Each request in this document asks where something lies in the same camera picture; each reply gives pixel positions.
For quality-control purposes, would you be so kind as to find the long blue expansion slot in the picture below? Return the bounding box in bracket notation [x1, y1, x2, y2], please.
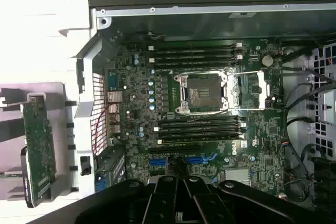
[149, 155, 211, 168]

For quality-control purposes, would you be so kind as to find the silver chipset heatsink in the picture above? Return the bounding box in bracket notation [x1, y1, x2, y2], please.
[225, 168, 250, 183]

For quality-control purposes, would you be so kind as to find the black RAM slot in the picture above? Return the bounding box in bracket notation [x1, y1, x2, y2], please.
[153, 52, 244, 60]
[159, 128, 241, 137]
[160, 115, 241, 124]
[148, 46, 237, 54]
[148, 57, 237, 67]
[157, 134, 246, 145]
[152, 40, 244, 48]
[154, 122, 247, 130]

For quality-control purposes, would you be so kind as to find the black case lock tab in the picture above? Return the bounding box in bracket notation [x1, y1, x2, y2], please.
[80, 155, 92, 176]

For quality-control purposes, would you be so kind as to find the green motherboard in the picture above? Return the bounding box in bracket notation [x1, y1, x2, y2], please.
[103, 37, 286, 204]

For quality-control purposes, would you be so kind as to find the CPU socket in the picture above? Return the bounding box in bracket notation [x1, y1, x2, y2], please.
[173, 71, 229, 116]

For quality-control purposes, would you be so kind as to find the metal socket cover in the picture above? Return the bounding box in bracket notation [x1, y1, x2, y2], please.
[227, 70, 270, 111]

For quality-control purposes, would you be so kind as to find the black plastic shroud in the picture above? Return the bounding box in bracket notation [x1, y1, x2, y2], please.
[311, 155, 336, 205]

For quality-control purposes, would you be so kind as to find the socket locking lever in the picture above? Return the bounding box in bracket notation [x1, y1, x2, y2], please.
[174, 71, 238, 78]

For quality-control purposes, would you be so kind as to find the coin cell battery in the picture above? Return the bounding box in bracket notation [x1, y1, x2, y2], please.
[261, 55, 274, 67]

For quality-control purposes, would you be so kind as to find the black open PC case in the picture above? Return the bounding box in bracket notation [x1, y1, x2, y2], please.
[75, 0, 336, 209]

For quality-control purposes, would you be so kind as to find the grey parts rack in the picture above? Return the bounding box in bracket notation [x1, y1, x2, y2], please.
[0, 81, 79, 209]

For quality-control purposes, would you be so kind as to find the perforated metal drive cage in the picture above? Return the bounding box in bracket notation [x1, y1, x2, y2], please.
[309, 41, 336, 156]

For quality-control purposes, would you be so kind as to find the red twisted wire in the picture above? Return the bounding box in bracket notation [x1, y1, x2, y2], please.
[94, 103, 118, 154]

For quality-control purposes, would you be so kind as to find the black data wire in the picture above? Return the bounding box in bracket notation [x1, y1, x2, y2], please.
[299, 66, 336, 84]

